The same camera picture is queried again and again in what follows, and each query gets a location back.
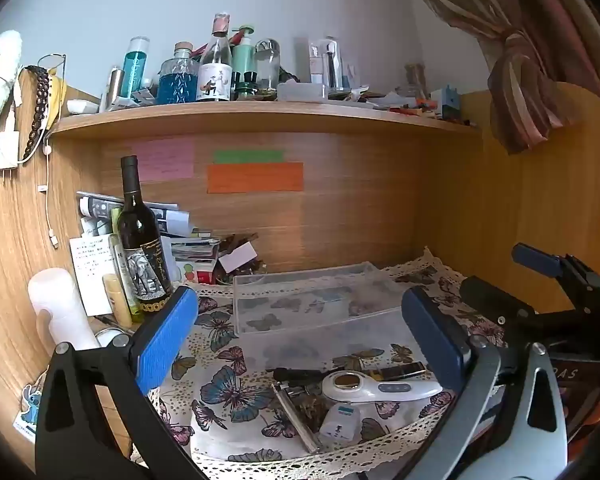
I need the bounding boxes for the rolled black-white magazine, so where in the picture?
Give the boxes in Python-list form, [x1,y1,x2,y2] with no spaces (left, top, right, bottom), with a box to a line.
[76,191,192,238]

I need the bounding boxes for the white charging cable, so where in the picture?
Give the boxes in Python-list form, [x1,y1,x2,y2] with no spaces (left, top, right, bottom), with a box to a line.
[39,142,62,251]

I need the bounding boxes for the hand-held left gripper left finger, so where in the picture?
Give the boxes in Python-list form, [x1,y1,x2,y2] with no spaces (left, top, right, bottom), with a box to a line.
[34,285,211,480]

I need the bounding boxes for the black pen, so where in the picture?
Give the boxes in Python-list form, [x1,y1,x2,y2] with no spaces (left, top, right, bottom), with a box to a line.
[271,367,328,382]

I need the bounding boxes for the orange sticky note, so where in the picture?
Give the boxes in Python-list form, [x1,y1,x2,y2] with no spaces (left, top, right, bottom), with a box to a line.
[207,162,305,194]

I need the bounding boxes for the yellow tube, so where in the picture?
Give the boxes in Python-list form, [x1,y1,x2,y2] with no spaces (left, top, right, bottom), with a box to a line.
[102,273,132,329]

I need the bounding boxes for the pink sticky note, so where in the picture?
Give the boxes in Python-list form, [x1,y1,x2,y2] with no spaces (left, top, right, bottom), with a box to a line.
[131,140,196,182]

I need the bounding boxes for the brown snack packets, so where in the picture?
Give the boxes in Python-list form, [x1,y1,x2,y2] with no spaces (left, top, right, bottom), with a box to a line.
[214,232,268,286]

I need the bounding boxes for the white plastic bottle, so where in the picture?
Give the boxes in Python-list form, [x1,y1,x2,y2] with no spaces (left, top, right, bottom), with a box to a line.
[28,268,102,352]

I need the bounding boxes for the green slim bottle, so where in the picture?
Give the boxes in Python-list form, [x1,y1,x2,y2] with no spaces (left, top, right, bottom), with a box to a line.
[109,208,143,323]

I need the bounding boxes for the stack of books and papers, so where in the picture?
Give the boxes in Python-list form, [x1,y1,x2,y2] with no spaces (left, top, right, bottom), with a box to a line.
[160,229,222,286]

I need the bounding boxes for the teal tall bottle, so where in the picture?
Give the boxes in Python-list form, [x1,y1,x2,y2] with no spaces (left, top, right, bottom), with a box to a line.
[120,36,151,101]

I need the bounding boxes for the blue and white small box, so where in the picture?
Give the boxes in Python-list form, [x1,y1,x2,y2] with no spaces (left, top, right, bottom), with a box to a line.
[429,84,462,121]

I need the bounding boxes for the green sticky note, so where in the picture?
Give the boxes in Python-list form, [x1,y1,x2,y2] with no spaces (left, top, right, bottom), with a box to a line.
[213,149,285,164]

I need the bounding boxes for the small glass jar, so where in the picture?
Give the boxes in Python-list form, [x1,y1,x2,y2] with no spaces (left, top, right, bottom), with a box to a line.
[404,63,428,99]

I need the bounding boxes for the yellow plastic hanger piece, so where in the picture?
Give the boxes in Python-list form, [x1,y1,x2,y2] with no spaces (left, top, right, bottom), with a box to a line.
[44,71,69,128]

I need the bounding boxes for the white card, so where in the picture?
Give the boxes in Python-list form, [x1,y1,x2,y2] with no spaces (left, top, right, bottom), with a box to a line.
[218,241,259,274]

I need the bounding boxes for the clear plastic storage box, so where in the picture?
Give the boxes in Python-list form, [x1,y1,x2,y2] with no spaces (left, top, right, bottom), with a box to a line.
[232,261,421,368]

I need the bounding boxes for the green pump bottle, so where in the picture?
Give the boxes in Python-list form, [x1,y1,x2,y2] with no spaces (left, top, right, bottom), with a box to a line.
[231,26,259,101]

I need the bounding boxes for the clear glass jar silver lid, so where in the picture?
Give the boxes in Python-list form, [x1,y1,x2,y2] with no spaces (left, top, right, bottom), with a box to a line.
[253,38,282,94]

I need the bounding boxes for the brown patterned curtain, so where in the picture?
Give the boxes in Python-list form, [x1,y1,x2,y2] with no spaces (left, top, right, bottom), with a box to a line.
[396,0,600,156]

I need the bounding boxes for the white flat case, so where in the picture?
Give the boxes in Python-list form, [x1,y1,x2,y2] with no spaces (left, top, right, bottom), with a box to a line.
[66,99,102,115]

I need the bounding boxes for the blue cartoon sticker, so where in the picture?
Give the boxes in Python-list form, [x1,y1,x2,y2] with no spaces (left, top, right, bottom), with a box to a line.
[13,381,45,443]

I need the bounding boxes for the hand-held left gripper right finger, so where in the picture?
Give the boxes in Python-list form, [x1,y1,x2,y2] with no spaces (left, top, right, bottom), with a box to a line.
[380,286,570,480]

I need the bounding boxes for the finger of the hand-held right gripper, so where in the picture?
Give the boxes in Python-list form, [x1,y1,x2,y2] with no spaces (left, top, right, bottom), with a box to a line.
[459,275,540,350]
[511,243,600,312]

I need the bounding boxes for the silver metal cylinder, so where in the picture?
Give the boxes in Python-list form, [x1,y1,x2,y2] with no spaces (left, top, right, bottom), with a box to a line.
[99,66,125,114]

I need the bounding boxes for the clear perfume bottle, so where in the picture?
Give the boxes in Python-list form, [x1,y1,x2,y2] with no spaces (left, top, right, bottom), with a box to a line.
[308,36,345,92]

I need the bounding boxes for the frosted plastic case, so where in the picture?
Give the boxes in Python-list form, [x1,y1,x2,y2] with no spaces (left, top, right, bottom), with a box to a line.
[277,82,328,102]

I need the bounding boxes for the wooden shelf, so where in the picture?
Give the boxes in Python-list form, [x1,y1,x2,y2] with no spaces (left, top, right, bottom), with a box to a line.
[50,100,483,142]

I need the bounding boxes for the dark glossy tube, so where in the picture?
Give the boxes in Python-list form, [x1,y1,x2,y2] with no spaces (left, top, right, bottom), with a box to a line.
[365,361,428,381]

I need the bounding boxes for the white handwritten paper note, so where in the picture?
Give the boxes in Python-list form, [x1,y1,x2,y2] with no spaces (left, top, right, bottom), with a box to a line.
[69,236,126,317]

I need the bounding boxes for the white handheld thermometer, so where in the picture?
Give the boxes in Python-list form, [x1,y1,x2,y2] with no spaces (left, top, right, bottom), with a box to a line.
[321,368,444,404]

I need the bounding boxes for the white fluffy cloth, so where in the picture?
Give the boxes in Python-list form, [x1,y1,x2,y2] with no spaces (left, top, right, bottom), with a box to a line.
[0,30,24,181]

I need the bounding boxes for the pile of small clutter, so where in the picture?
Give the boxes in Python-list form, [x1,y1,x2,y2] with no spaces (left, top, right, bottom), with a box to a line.
[329,85,441,117]

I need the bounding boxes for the silver metal rod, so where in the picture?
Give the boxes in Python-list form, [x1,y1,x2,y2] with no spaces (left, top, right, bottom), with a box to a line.
[271,382,322,455]

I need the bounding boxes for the small white teal-labelled box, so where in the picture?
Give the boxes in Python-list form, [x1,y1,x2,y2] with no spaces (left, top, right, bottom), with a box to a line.
[319,404,361,449]

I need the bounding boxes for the butterfly print lace tablecloth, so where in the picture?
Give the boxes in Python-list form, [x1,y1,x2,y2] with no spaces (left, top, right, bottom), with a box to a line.
[130,247,512,480]

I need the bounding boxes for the clear bottle with white label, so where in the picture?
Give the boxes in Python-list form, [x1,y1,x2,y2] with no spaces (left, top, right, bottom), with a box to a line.
[195,12,233,103]

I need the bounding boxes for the brown bead string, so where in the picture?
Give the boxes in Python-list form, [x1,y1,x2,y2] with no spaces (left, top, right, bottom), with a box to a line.
[22,64,51,162]

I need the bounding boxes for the dark wine bottle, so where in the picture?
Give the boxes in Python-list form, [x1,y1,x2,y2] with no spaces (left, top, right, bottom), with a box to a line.
[116,155,174,314]

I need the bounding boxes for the glass bottle with blue liquid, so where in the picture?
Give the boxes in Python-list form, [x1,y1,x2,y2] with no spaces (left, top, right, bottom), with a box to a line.
[158,42,201,106]

